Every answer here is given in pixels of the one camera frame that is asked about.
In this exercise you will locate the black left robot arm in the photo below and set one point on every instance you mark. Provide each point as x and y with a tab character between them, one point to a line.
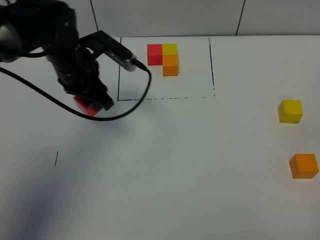
48	28

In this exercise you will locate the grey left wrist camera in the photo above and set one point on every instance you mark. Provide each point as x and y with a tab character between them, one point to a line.
101	43

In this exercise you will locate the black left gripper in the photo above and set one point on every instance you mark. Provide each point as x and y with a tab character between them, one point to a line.
77	70

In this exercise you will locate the orange template block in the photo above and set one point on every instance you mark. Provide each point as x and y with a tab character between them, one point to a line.
170	65

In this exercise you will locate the red template block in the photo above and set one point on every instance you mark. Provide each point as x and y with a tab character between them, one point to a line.
154	54

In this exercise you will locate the yellow template block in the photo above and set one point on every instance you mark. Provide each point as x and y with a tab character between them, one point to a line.
170	49

